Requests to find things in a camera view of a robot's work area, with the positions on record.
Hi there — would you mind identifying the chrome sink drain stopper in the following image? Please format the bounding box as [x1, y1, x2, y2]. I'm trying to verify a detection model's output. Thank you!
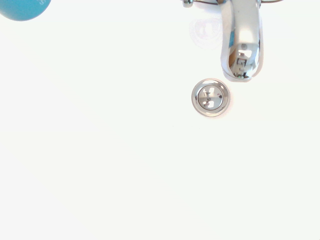
[191, 78, 231, 118]

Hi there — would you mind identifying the white ceramic sink basin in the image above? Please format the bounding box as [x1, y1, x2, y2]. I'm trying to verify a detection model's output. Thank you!
[0, 0, 320, 240]

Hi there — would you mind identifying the chrome faucet spout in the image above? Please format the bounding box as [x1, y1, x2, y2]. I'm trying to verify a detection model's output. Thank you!
[217, 0, 264, 83]

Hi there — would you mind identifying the blue round bottle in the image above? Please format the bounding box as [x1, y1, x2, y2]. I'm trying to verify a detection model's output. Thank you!
[0, 0, 53, 22]

